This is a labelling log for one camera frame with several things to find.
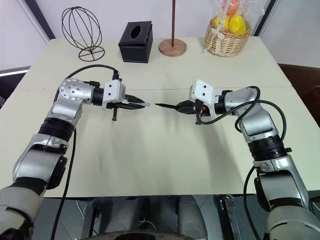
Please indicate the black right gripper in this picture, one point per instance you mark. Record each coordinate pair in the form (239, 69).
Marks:
(206, 112)

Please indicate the clear plastic wrap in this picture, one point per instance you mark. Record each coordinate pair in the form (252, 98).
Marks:
(252, 12)

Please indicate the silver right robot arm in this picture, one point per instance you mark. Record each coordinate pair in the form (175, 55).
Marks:
(252, 97)

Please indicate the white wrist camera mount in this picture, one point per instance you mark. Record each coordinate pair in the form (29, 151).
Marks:
(202, 91)
(113, 90)

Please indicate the yellow lemon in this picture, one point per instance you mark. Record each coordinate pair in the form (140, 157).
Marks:
(221, 22)
(237, 23)

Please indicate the orange fruit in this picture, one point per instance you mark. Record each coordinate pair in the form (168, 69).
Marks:
(231, 5)

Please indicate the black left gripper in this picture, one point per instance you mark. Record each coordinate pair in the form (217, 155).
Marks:
(114, 113)

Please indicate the wooden pole stand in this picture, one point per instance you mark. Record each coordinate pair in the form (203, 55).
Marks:
(172, 47)

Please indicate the dark rounded shape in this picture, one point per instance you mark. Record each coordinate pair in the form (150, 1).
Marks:
(137, 236)

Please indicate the dark brown cabinet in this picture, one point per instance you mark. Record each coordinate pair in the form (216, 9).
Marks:
(302, 80)

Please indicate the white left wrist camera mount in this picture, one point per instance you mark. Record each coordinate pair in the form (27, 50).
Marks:
(113, 90)

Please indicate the black marker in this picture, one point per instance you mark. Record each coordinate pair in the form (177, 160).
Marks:
(165, 105)

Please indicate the grey marker cap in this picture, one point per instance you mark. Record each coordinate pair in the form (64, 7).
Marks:
(147, 104)

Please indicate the white ribbon bow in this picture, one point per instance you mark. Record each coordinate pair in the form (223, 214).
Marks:
(217, 35)

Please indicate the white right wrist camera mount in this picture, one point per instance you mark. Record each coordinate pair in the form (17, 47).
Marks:
(202, 91)

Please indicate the wicker basket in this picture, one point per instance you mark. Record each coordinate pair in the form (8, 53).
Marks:
(227, 43)

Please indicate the metal table frame bracket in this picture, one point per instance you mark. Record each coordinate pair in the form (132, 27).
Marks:
(91, 220)
(230, 215)

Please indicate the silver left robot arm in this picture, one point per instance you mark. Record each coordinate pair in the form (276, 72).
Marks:
(70, 92)

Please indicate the black tissue box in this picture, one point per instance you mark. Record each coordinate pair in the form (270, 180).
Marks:
(135, 50)

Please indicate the grey robot leg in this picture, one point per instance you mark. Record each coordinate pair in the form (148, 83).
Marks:
(125, 215)
(191, 217)

